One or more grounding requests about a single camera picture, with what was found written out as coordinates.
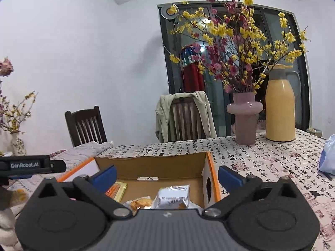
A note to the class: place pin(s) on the dark wooden chair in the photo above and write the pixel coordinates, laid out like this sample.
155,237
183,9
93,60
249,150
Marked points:
85,126

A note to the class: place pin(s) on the calligraphy tablecloth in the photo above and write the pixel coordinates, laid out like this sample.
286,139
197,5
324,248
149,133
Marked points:
266,159

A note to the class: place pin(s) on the ring light on stand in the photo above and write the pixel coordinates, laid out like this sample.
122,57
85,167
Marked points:
167,11

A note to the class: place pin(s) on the yellow and red flower branches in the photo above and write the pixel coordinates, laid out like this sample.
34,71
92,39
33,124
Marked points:
233,49

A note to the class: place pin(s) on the blue white plastic bag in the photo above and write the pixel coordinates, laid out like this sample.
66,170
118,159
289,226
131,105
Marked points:
327,159

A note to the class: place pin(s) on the pink glass vase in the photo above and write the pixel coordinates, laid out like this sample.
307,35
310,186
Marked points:
246,110

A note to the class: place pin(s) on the patterned folded cloth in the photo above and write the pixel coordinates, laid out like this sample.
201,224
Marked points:
78,160

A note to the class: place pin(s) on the floral ceramic vase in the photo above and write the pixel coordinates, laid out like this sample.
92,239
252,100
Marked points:
17,145

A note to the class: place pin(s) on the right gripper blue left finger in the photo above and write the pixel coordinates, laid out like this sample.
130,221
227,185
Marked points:
104,179

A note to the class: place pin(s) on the red blue hanging garment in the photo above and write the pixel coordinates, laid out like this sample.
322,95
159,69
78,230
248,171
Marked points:
193,80

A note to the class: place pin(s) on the wooden chair with jacket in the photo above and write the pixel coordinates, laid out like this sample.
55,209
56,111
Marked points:
184,121

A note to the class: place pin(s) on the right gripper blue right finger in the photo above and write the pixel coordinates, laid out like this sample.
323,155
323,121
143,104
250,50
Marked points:
229,179

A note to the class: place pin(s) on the yellow twig branches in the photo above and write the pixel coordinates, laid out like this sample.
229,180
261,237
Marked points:
14,114

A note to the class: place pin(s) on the beige jacket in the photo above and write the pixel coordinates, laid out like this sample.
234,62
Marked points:
202,104

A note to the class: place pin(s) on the white grey snack packet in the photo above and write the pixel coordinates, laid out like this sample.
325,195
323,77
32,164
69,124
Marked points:
174,197

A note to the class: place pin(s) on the orange gold snack packet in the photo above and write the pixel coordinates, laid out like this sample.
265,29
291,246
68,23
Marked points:
117,191

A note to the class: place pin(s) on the yellow thermos jug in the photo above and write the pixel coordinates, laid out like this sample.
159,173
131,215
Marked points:
280,105

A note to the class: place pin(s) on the red orange cardboard box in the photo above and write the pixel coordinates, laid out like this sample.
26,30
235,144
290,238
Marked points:
145,175

